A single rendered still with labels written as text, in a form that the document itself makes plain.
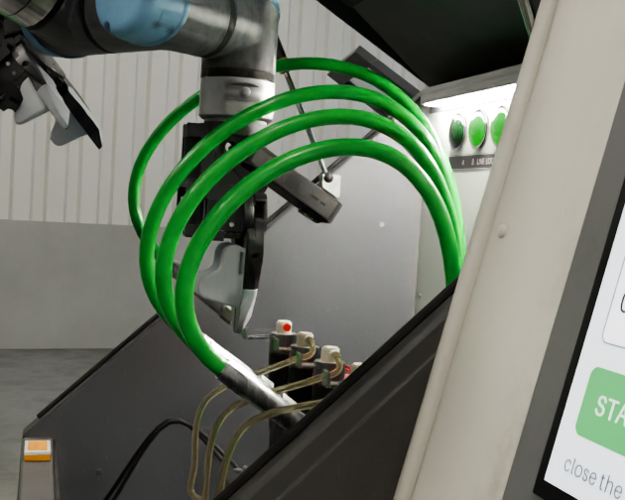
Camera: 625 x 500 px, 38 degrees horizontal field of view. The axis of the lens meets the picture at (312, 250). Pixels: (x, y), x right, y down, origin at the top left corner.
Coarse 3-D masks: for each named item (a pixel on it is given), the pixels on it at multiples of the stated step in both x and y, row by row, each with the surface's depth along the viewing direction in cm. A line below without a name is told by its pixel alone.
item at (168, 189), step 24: (288, 96) 85; (312, 96) 86; (336, 96) 86; (360, 96) 87; (384, 96) 88; (240, 120) 84; (408, 120) 88; (216, 144) 83; (432, 144) 89; (192, 168) 83; (168, 192) 82; (144, 240) 82; (144, 264) 82; (144, 288) 83
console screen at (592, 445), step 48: (624, 96) 48; (624, 144) 47; (624, 192) 46; (624, 240) 45; (576, 288) 47; (624, 288) 44; (576, 336) 46; (624, 336) 42; (576, 384) 45; (624, 384) 42; (528, 432) 48; (576, 432) 44; (624, 432) 41; (528, 480) 47; (576, 480) 43; (624, 480) 40
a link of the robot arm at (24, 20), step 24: (0, 0) 83; (24, 0) 84; (48, 0) 85; (72, 0) 86; (24, 24) 87; (48, 24) 87; (72, 24) 87; (48, 48) 92; (72, 48) 90; (96, 48) 88
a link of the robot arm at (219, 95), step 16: (208, 80) 90; (224, 80) 89; (240, 80) 88; (256, 80) 89; (208, 96) 90; (224, 96) 89; (240, 96) 89; (256, 96) 89; (208, 112) 90; (224, 112) 89; (272, 112) 92
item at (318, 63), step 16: (288, 64) 101; (304, 64) 101; (320, 64) 100; (336, 64) 100; (352, 64) 100; (368, 80) 100; (384, 80) 100; (192, 96) 102; (400, 96) 100; (176, 112) 102; (416, 112) 100; (160, 128) 102; (432, 128) 100; (144, 144) 103; (144, 160) 103; (128, 192) 103; (464, 240) 100
